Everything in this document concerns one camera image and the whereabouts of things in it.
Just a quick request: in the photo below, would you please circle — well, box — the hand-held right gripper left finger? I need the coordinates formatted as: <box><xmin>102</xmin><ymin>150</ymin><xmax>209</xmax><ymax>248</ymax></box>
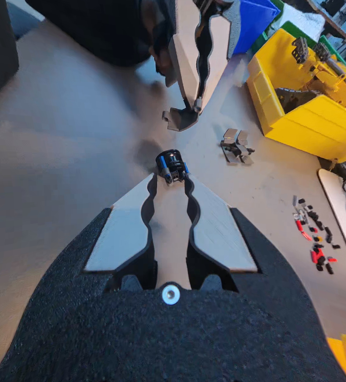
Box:
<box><xmin>83</xmin><ymin>172</ymin><xmax>158</xmax><ymax>290</ymax></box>

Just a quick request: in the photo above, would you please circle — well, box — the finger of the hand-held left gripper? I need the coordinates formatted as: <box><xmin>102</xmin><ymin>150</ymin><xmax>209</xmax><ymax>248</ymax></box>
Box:
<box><xmin>201</xmin><ymin>16</ymin><xmax>232</xmax><ymax>113</ymax></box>
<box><xmin>168</xmin><ymin>0</ymin><xmax>210</xmax><ymax>103</ymax></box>

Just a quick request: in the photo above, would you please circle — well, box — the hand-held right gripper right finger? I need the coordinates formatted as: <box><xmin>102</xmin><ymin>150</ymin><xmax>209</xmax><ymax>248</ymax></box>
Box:
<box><xmin>184</xmin><ymin>172</ymin><xmax>259</xmax><ymax>290</ymax></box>

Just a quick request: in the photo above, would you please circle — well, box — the grey toy bracket piece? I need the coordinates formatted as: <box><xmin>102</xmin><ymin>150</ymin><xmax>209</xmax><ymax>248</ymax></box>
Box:
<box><xmin>162</xmin><ymin>98</ymin><xmax>204</xmax><ymax>132</ymax></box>

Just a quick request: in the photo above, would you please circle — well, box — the black toy wheel assembly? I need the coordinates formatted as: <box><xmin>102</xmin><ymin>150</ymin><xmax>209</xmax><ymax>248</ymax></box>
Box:
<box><xmin>156</xmin><ymin>149</ymin><xmax>190</xmax><ymax>187</ymax></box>

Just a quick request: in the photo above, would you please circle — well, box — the grey desk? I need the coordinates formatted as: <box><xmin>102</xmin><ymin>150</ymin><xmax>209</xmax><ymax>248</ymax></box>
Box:
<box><xmin>0</xmin><ymin>21</ymin><xmax>346</xmax><ymax>379</ymax></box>

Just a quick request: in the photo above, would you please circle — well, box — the person's left hand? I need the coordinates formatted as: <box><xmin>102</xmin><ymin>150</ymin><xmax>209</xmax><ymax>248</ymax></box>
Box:
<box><xmin>141</xmin><ymin>0</ymin><xmax>177</xmax><ymax>76</ymax></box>

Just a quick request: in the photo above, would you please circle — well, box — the blue plastic bin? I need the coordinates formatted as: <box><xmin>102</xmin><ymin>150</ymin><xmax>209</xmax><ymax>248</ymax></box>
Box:
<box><xmin>233</xmin><ymin>0</ymin><xmax>281</xmax><ymax>56</ymax></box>

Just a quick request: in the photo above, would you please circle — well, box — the green plastic bin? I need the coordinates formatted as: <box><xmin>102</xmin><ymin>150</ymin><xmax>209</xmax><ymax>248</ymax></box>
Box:
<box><xmin>250</xmin><ymin>0</ymin><xmax>346</xmax><ymax>66</ymax></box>

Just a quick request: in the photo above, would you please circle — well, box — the white foam sheet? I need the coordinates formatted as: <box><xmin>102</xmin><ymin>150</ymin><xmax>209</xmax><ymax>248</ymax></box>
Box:
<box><xmin>276</xmin><ymin>3</ymin><xmax>326</xmax><ymax>36</ymax></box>

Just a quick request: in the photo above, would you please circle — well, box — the grey toy panel assembly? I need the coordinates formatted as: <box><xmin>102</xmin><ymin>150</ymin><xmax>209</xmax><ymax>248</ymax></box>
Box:
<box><xmin>220</xmin><ymin>128</ymin><xmax>256</xmax><ymax>165</ymax></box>

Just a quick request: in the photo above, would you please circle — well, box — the pile of small toy parts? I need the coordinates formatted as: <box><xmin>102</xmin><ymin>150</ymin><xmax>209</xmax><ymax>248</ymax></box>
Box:
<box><xmin>292</xmin><ymin>195</ymin><xmax>341</xmax><ymax>276</ymax></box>

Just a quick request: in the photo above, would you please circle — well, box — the yellow toy tracked vehicle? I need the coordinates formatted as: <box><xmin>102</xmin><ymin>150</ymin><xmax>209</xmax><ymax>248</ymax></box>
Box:
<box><xmin>276</xmin><ymin>36</ymin><xmax>346</xmax><ymax>115</ymax></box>

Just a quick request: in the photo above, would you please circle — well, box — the background work table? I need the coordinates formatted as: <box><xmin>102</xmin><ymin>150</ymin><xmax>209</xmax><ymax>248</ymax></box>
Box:
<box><xmin>306</xmin><ymin>0</ymin><xmax>346</xmax><ymax>42</ymax></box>

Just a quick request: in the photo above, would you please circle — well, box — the white book stand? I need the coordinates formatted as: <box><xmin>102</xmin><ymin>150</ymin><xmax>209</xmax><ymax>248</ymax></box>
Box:
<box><xmin>318</xmin><ymin>169</ymin><xmax>346</xmax><ymax>280</ymax></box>

